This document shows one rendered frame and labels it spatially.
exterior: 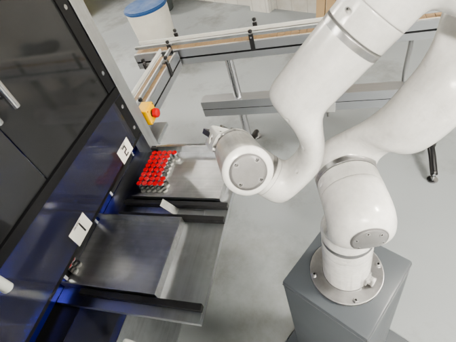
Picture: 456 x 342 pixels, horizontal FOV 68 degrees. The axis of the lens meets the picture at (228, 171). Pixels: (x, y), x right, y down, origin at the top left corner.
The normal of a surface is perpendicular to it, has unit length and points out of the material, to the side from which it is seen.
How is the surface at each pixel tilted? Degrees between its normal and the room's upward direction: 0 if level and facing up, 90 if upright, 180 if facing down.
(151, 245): 0
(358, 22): 64
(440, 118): 82
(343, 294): 0
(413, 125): 73
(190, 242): 0
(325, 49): 60
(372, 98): 90
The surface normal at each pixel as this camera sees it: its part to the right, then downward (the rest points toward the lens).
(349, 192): -0.46, -0.58
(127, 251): -0.23, -0.66
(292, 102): -0.45, 0.51
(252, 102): -0.21, 0.75
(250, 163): 0.12, 0.27
